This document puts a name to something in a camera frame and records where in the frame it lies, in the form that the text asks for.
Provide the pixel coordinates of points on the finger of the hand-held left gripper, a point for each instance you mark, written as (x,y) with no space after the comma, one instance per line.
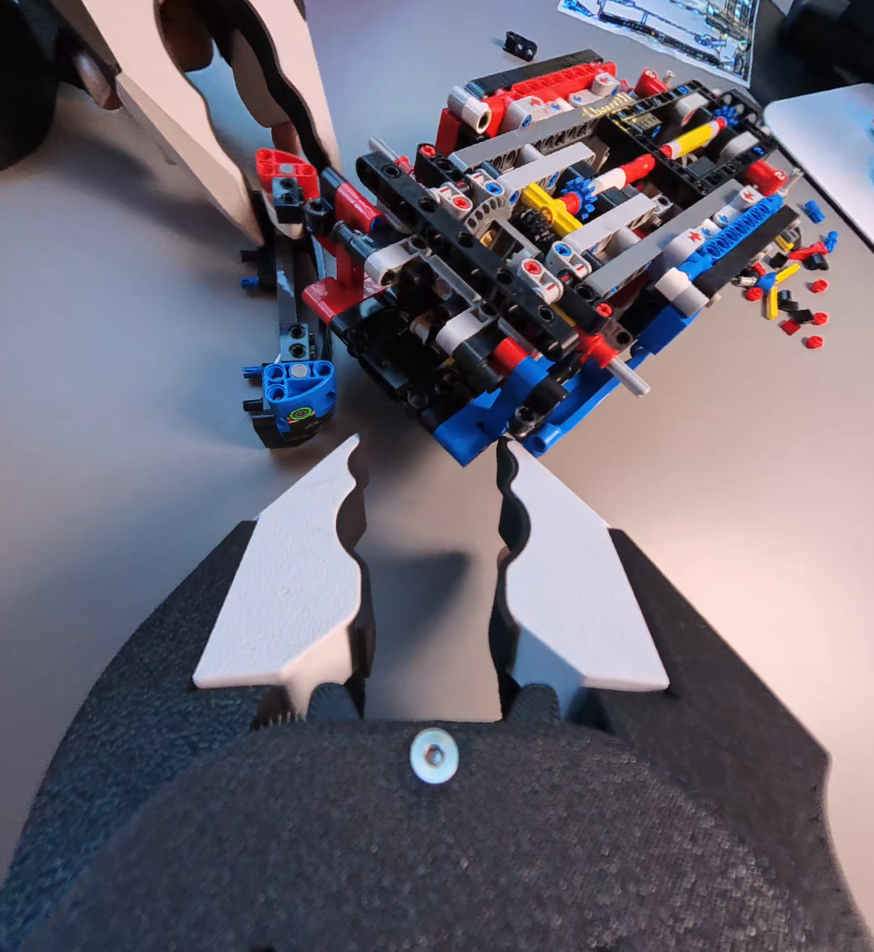
(292,44)
(176,111)

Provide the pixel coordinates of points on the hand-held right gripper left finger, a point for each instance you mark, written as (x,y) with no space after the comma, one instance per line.
(288,595)

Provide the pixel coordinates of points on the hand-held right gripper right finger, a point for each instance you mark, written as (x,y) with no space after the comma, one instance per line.
(578,595)

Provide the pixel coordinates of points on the black lego chassis frame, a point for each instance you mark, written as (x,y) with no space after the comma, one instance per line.
(299,387)

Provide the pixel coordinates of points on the red blue lego car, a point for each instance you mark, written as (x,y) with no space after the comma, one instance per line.
(519,260)

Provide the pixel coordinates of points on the black lego connector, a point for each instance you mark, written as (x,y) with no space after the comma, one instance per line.
(520,44)

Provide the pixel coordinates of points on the pile of small lego pieces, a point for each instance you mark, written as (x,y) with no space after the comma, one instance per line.
(787,297)

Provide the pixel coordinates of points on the lego sticker sheet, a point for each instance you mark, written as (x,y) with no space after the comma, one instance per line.
(667,30)

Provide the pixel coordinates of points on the person's left hand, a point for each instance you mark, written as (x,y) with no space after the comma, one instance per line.
(184,33)

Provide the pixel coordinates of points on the white book stand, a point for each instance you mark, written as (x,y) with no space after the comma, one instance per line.
(824,141)

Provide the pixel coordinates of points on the black power adapter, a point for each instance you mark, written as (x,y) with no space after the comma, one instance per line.
(854,37)

